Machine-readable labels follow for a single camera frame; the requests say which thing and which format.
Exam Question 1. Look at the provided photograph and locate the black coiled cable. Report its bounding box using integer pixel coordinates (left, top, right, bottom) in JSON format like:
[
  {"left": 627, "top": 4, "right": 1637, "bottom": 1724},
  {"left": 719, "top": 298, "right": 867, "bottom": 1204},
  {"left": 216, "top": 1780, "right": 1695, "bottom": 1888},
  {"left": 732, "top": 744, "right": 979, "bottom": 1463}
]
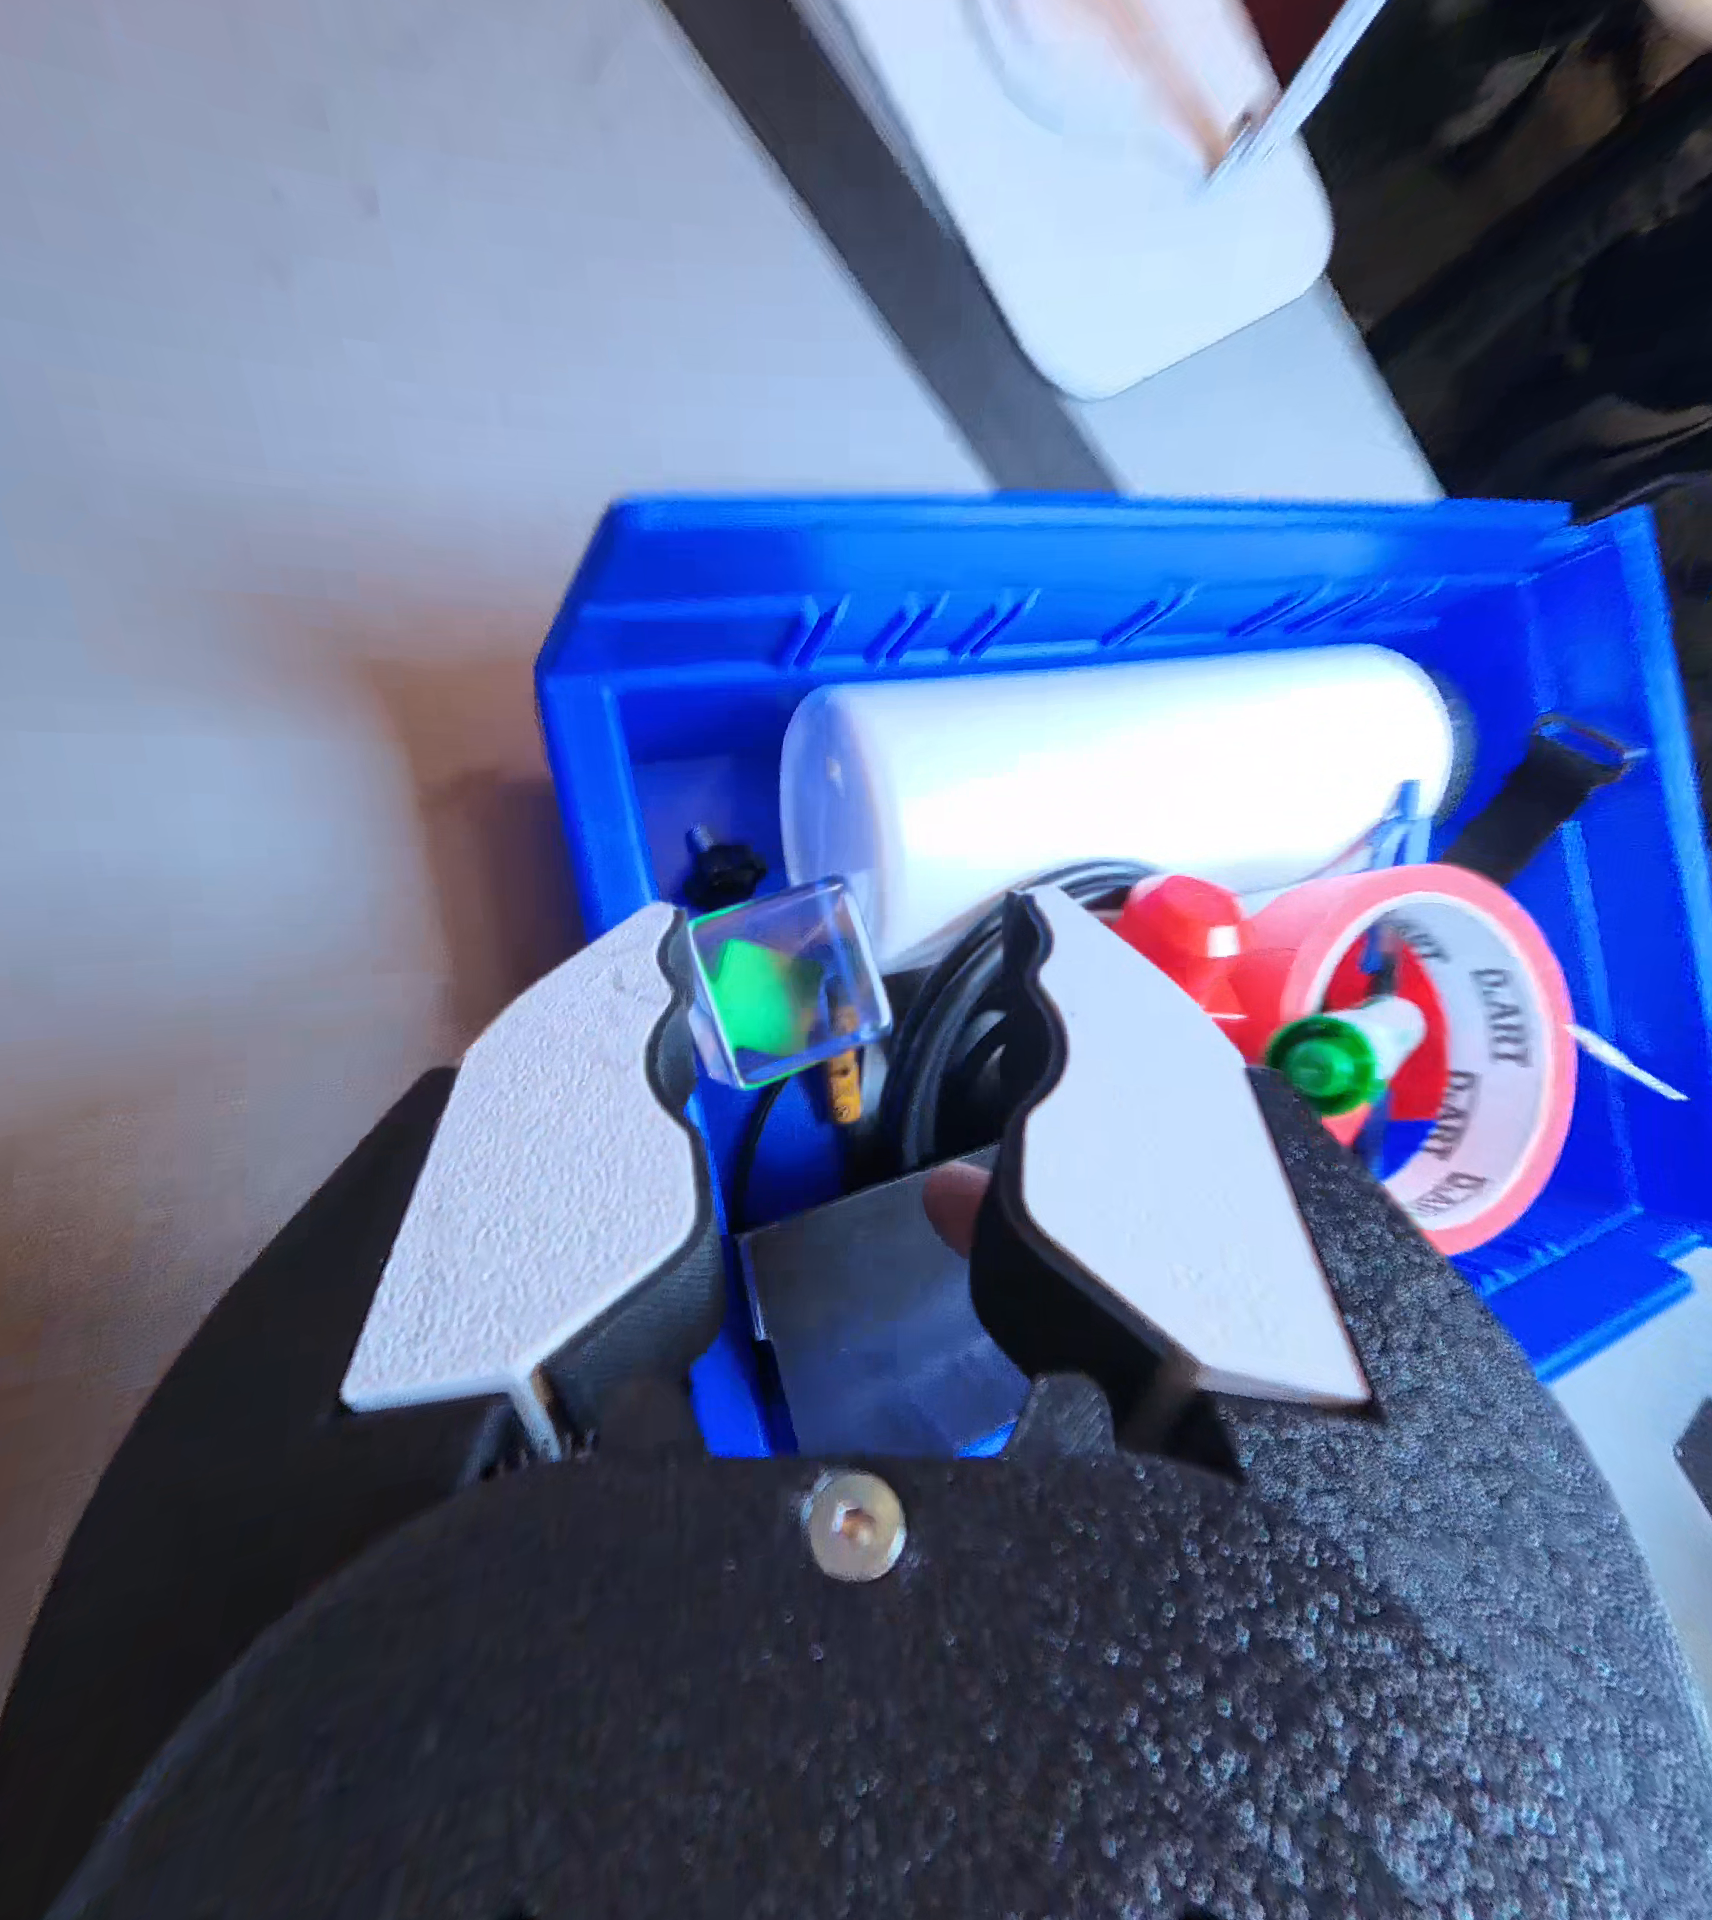
[{"left": 728, "top": 858, "right": 1158, "bottom": 1202}]

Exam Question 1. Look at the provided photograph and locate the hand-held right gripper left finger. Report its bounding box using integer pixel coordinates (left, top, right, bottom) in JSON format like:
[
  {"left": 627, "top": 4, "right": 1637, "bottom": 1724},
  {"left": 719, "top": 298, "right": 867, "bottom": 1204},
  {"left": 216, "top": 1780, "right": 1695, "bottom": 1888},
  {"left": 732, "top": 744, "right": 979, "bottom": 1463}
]
[{"left": 340, "top": 902, "right": 723, "bottom": 1465}]

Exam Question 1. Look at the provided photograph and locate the red plastic block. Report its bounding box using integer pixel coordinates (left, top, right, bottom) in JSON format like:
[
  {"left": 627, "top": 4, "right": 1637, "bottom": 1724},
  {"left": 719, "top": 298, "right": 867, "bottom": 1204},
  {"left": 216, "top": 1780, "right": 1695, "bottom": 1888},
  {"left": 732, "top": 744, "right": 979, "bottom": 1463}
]
[{"left": 1311, "top": 937, "right": 1449, "bottom": 1129}]

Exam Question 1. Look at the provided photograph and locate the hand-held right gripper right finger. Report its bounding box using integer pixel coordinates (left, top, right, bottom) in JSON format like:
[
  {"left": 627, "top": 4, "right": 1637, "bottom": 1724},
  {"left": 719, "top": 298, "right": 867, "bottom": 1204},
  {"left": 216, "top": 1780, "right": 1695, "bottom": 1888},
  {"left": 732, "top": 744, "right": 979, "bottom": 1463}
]
[{"left": 971, "top": 884, "right": 1376, "bottom": 1480}]

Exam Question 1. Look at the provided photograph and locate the blue storage bin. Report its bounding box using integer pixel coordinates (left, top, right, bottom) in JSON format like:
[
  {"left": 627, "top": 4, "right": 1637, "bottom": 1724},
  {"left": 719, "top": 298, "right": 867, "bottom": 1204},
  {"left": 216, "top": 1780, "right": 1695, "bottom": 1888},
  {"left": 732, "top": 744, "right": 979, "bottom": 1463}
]
[{"left": 532, "top": 494, "right": 1712, "bottom": 1460}]

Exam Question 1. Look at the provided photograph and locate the white cylinder roll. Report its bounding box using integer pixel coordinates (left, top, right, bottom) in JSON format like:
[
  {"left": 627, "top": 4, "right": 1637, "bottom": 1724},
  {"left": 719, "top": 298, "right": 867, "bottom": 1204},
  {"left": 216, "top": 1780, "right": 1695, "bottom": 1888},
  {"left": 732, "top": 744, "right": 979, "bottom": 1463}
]
[{"left": 777, "top": 644, "right": 1474, "bottom": 970}]

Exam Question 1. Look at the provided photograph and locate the red dome cap block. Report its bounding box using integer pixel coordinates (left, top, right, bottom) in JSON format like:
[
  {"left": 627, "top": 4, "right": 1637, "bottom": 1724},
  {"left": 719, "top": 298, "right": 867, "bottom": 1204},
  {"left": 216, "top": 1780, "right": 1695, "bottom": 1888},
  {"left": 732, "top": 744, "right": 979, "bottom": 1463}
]
[{"left": 1108, "top": 875, "right": 1263, "bottom": 1039}]

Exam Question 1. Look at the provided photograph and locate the small clear plastic box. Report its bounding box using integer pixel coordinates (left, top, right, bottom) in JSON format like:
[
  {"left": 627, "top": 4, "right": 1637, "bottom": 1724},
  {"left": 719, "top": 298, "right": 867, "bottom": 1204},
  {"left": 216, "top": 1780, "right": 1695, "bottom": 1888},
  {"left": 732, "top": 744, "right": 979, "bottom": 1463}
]
[{"left": 685, "top": 877, "right": 896, "bottom": 1093}]

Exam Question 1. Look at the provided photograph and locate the thin wire with white tip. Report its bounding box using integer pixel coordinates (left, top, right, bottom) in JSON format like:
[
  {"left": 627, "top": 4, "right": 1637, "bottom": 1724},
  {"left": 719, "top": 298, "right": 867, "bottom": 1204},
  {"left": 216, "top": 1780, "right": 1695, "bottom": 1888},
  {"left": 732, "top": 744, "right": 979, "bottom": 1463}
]
[{"left": 1568, "top": 1022, "right": 1690, "bottom": 1105}]

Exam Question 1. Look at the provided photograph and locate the black board book stand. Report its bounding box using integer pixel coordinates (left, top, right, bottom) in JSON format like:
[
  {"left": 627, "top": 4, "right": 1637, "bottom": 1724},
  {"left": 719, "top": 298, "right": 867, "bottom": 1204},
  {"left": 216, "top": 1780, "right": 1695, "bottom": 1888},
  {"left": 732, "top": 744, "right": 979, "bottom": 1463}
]
[{"left": 787, "top": 0, "right": 1398, "bottom": 400}]

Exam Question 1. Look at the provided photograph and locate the blue gel pen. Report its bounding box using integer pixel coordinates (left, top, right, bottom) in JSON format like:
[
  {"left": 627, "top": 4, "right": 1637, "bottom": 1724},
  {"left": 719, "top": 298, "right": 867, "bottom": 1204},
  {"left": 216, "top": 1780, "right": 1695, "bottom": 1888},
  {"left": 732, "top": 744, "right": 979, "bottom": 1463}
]
[{"left": 1357, "top": 776, "right": 1427, "bottom": 880}]

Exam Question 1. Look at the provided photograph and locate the green marker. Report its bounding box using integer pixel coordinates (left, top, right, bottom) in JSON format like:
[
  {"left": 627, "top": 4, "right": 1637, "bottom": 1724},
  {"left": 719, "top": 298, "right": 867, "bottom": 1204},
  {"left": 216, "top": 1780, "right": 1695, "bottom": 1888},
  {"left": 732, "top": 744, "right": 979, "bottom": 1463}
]
[{"left": 1263, "top": 991, "right": 1432, "bottom": 1113}]

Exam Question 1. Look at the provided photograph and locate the black strap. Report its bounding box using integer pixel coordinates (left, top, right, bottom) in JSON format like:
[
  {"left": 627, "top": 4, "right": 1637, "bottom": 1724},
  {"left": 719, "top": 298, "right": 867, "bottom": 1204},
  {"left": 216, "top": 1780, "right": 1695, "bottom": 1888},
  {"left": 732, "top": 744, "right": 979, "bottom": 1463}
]
[{"left": 1477, "top": 717, "right": 1637, "bottom": 889}]

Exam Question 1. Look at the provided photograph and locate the small green block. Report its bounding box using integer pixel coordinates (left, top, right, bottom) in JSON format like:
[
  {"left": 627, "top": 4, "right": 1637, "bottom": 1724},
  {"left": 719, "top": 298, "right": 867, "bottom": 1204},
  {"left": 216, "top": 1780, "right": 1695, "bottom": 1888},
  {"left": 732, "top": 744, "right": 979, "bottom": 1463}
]
[{"left": 717, "top": 937, "right": 831, "bottom": 1060}]

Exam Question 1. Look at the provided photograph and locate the red masking tape roll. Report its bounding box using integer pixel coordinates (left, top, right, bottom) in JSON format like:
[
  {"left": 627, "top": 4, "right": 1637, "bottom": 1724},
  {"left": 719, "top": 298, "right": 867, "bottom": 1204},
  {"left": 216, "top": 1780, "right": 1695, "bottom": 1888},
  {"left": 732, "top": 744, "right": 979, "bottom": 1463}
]
[{"left": 1268, "top": 862, "right": 1577, "bottom": 1254}]

